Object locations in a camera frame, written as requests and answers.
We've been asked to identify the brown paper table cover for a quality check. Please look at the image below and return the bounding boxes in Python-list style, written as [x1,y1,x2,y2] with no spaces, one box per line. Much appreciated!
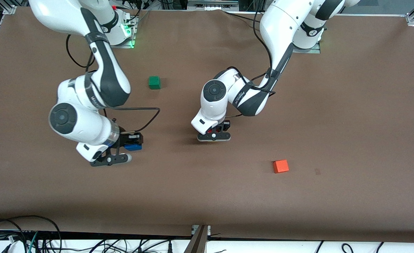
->
[0,7,414,244]

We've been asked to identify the orange cube block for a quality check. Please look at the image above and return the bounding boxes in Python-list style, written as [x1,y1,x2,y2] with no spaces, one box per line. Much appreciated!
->
[273,159,290,174]

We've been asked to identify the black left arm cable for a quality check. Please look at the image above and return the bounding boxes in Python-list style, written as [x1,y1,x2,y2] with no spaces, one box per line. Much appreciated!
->
[225,0,276,118]

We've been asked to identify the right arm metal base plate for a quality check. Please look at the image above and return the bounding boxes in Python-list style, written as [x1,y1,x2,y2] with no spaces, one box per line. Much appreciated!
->
[110,14,136,49]

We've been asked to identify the looping black floor cable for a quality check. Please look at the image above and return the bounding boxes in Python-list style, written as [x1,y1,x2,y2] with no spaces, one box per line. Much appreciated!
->
[0,215,63,253]

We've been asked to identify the long black base cable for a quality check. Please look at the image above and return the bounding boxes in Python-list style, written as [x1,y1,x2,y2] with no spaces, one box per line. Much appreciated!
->
[223,11,264,23]

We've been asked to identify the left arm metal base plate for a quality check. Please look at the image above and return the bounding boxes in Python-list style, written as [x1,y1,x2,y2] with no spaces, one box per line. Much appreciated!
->
[291,39,321,54]

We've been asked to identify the black cable at right base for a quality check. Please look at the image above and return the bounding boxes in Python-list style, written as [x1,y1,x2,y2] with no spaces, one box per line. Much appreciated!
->
[117,0,149,25]

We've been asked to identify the green floor cable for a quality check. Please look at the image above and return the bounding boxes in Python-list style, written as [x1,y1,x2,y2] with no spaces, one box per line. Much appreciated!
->
[27,232,39,253]

